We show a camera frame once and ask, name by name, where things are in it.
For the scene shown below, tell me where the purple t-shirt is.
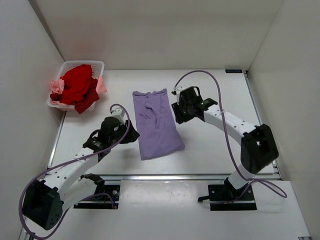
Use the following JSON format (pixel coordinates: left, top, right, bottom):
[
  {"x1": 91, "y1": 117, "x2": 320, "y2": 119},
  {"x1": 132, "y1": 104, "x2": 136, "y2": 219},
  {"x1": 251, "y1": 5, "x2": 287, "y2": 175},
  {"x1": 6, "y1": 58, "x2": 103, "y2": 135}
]
[{"x1": 132, "y1": 88, "x2": 185, "y2": 161}]

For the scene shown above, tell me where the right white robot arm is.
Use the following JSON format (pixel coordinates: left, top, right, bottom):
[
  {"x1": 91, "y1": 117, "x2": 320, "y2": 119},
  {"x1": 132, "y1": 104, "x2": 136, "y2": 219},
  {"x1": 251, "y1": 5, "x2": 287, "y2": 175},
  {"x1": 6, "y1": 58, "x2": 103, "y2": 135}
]
[{"x1": 171, "y1": 86, "x2": 279, "y2": 198}]

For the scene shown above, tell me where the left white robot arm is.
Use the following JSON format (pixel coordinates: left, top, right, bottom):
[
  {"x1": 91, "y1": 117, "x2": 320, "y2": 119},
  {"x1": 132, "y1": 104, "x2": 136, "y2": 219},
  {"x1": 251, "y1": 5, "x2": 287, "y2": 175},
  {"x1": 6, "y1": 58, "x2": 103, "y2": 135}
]
[{"x1": 19, "y1": 104, "x2": 140, "y2": 231}]

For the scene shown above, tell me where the dark red t-shirt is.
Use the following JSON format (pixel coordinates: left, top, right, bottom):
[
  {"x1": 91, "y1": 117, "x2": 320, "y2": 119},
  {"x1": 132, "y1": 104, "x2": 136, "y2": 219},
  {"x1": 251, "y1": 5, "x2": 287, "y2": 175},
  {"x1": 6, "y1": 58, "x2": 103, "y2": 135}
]
[{"x1": 46, "y1": 77, "x2": 100, "y2": 114}]

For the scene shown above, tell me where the pink t-shirt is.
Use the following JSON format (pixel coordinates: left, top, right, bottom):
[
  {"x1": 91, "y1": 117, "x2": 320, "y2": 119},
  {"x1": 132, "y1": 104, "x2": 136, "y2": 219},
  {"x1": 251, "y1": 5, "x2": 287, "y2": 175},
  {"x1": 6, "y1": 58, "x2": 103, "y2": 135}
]
[{"x1": 50, "y1": 75, "x2": 107, "y2": 107}]

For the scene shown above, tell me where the white plastic basket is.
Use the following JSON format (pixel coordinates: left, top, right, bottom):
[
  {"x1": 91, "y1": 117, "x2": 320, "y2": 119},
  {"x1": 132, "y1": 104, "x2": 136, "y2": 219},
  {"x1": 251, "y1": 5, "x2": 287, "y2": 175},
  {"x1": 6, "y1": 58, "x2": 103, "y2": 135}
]
[{"x1": 46, "y1": 60, "x2": 105, "y2": 112}]

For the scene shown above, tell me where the aluminium rail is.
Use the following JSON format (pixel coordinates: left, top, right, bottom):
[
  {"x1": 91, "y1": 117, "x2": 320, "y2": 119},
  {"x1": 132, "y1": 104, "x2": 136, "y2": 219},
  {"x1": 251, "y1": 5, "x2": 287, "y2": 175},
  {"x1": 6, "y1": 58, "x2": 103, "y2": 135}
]
[{"x1": 44, "y1": 156, "x2": 283, "y2": 182}]

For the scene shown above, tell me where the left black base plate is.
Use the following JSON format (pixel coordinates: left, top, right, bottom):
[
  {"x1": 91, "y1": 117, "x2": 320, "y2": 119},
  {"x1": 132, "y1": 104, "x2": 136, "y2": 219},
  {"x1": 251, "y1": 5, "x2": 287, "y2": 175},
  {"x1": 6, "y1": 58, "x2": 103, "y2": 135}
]
[{"x1": 73, "y1": 174, "x2": 121, "y2": 210}]

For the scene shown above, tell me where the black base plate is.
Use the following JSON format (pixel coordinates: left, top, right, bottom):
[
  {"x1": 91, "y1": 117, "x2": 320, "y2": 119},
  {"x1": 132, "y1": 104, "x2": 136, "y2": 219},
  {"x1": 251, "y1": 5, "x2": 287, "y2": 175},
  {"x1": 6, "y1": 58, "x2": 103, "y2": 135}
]
[
  {"x1": 197, "y1": 184, "x2": 257, "y2": 211},
  {"x1": 73, "y1": 174, "x2": 121, "y2": 210}
]

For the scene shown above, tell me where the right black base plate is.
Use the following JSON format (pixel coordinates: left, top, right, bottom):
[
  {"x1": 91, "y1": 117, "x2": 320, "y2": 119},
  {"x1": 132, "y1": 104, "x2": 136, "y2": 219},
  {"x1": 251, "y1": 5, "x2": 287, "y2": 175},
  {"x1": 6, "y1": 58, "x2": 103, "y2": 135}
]
[{"x1": 197, "y1": 184, "x2": 257, "y2": 211}]

